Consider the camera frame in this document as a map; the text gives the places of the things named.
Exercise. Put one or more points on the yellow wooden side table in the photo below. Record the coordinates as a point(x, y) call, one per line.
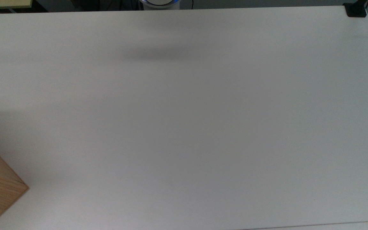
point(5, 3)

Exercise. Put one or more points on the black corner clamp mount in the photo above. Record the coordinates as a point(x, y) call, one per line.
point(356, 10)

